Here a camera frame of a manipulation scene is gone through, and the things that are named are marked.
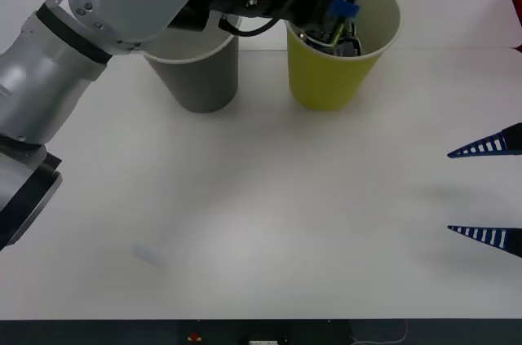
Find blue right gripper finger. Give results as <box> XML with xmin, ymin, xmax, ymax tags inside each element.
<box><xmin>447</xmin><ymin>122</ymin><xmax>522</xmax><ymax>159</ymax></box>
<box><xmin>447</xmin><ymin>224</ymin><xmax>522</xmax><ymax>259</ymax></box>

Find yellow-green plastic bin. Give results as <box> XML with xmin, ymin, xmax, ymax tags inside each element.
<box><xmin>284</xmin><ymin>0</ymin><xmax>404</xmax><ymax>113</ymax></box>

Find grey plastic bin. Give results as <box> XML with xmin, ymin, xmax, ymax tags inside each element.
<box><xmin>142</xmin><ymin>14</ymin><xmax>240</xmax><ymax>114</ymax></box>

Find white cable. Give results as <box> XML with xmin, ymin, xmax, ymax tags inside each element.
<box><xmin>351</xmin><ymin>318</ymin><xmax>409</xmax><ymax>345</ymax></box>

